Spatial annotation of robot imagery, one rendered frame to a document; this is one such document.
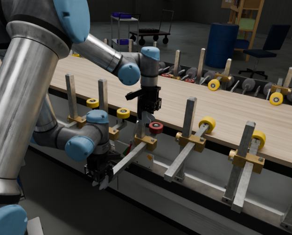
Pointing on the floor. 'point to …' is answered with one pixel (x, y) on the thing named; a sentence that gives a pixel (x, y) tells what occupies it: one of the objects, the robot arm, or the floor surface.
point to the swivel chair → (279, 31)
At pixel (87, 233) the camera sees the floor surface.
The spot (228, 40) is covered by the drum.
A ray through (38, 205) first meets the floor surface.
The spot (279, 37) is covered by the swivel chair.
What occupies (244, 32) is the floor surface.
